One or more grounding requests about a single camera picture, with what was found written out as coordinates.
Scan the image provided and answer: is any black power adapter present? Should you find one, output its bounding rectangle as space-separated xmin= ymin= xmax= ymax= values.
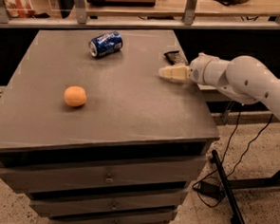
xmin=199 ymin=181 xmax=225 ymax=200

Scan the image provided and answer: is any middle grey drawer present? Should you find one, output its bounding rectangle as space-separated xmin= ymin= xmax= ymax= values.
xmin=29 ymin=188 xmax=187 ymax=217

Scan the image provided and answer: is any red white bag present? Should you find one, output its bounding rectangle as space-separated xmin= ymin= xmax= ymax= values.
xmin=3 ymin=0 xmax=36 ymax=18

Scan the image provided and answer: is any top grey drawer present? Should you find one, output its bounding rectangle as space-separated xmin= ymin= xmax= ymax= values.
xmin=0 ymin=156 xmax=206 ymax=194

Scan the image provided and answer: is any grey drawer cabinet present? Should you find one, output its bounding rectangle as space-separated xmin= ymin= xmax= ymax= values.
xmin=0 ymin=30 xmax=218 ymax=221

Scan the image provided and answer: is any bottom grey drawer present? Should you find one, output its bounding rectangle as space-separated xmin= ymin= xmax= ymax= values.
xmin=48 ymin=209 xmax=177 ymax=224

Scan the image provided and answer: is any grey drawer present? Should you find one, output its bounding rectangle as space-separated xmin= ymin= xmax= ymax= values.
xmin=0 ymin=156 xmax=206 ymax=194
xmin=48 ymin=209 xmax=177 ymax=224
xmin=29 ymin=188 xmax=187 ymax=217

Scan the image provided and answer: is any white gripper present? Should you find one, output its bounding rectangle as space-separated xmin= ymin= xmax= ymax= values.
xmin=159 ymin=53 xmax=218 ymax=85

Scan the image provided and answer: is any dark rxbar chocolate bar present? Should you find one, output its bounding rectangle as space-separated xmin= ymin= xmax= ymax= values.
xmin=163 ymin=50 xmax=189 ymax=65

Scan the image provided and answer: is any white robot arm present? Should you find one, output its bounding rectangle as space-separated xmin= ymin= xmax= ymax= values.
xmin=159 ymin=53 xmax=280 ymax=121

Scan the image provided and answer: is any blue soda can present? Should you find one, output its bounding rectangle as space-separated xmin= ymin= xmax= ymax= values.
xmin=89 ymin=31 xmax=123 ymax=58

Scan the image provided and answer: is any black table leg base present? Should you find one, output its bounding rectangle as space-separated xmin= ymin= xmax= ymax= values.
xmin=212 ymin=150 xmax=280 ymax=224

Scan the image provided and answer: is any metal railing shelf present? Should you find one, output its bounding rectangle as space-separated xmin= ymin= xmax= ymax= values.
xmin=0 ymin=0 xmax=280 ymax=30

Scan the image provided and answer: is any orange fruit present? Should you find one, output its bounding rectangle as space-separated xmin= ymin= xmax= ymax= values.
xmin=64 ymin=86 xmax=86 ymax=107

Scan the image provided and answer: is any black power cable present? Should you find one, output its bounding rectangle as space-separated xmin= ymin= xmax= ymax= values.
xmin=190 ymin=102 xmax=275 ymax=212

